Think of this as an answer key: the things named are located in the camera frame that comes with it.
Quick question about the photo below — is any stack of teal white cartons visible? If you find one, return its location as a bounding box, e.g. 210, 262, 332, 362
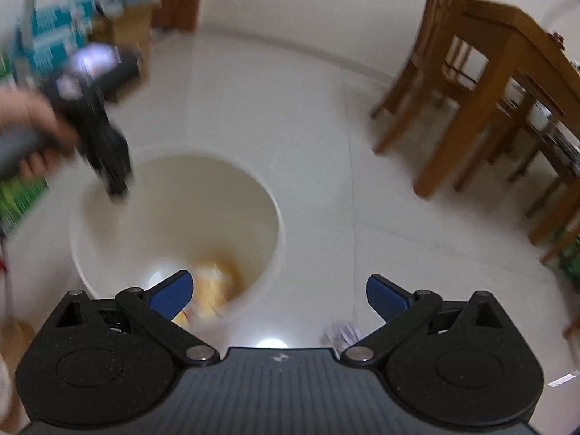
13, 0, 157, 78

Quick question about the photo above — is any wooden dining table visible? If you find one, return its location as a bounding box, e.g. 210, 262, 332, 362
413, 0, 580, 200

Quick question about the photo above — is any green plastic item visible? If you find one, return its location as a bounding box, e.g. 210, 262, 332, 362
555, 227, 580, 284

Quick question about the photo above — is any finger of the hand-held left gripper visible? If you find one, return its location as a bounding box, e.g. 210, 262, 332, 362
78, 118, 135, 201

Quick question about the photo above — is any yellow wrapper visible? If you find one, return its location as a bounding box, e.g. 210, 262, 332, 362
174, 260, 248, 327

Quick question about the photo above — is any white paper ball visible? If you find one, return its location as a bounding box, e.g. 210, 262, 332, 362
321, 321, 362, 349

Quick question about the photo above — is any person's left hand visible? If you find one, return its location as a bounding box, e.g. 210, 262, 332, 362
0, 85, 79, 178

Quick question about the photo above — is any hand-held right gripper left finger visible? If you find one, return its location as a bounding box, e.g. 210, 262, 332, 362
53, 270, 221, 368

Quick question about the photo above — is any white paper scrap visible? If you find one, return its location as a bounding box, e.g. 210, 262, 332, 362
547, 370, 580, 389

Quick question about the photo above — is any wooden chair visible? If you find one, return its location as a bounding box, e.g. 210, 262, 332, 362
487, 86, 580, 266
370, 0, 504, 155

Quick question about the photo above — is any brown cardboard box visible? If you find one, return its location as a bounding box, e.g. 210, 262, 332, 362
109, 0, 163, 83

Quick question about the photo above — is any white round trash bin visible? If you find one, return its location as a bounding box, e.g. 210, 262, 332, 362
69, 144, 287, 327

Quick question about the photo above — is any green printed package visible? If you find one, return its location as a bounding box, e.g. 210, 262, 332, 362
0, 176, 50, 239

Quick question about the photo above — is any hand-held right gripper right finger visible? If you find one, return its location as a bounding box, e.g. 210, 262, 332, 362
340, 274, 518, 369

